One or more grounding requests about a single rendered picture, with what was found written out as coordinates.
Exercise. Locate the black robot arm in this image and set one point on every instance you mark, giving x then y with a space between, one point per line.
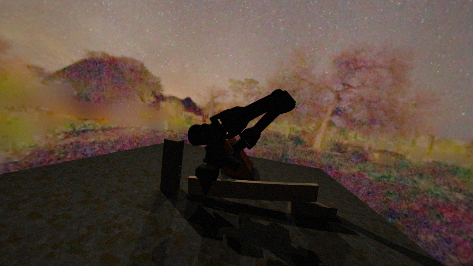
234 120

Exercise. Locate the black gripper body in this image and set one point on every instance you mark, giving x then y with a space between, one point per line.
213 157

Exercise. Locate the long brown wooden rail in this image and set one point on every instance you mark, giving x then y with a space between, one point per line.
255 190

